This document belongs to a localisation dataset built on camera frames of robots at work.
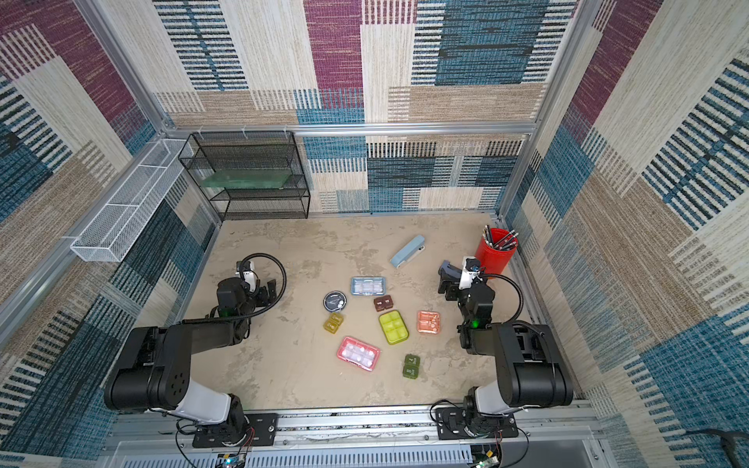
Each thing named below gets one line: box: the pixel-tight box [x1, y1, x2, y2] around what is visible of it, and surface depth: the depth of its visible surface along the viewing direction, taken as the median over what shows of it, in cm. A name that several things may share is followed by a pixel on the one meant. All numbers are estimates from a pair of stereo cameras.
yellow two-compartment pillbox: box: [322, 312, 345, 335], surface depth 91 cm
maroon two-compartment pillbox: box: [373, 294, 395, 312], surface depth 96 cm
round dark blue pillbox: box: [322, 290, 348, 313], surface depth 96 cm
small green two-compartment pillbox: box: [402, 352, 421, 380], surface depth 84 cm
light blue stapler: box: [390, 234, 427, 270], surface depth 107 cm
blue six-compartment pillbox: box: [350, 275, 388, 297], surface depth 101 cm
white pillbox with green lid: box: [378, 310, 410, 346], surface depth 91 cm
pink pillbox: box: [337, 336, 382, 372], surface depth 87 cm
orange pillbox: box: [417, 310, 441, 335], surface depth 93 cm
